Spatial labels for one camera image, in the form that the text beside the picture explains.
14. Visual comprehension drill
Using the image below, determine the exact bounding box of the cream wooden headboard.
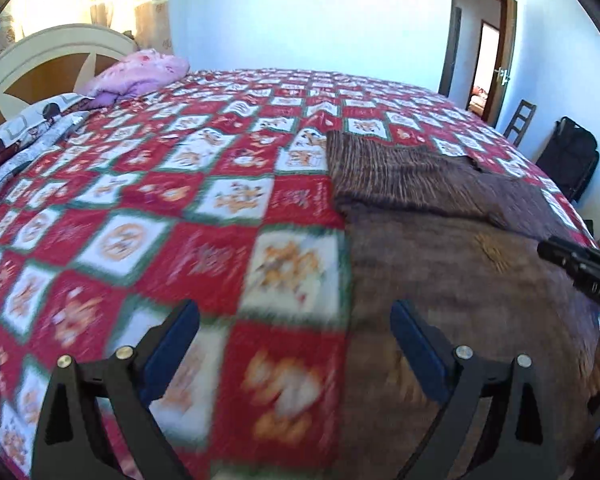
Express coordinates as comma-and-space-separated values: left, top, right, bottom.
0, 24, 138, 125

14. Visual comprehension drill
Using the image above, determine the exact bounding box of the grey patterned pillow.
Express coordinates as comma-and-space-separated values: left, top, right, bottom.
0, 93, 93, 192

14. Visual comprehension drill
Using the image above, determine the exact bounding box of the brown wooden door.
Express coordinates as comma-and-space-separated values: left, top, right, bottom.
436, 0, 519, 129

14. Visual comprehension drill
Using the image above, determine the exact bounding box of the brown striped knit sweater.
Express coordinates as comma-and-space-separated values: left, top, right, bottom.
326, 131, 600, 479

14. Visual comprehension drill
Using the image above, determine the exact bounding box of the pink crumpled blanket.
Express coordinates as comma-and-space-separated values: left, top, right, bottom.
76, 49, 189, 108

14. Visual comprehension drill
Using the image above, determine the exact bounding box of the red patchwork bedspread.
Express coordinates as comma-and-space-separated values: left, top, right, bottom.
0, 70, 590, 479

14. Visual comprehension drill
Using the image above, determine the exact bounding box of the wooden chair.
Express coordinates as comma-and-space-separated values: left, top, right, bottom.
503, 100, 536, 148

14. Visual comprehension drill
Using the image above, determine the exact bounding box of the yellow patterned curtain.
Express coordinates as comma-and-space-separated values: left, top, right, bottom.
0, 0, 173, 54

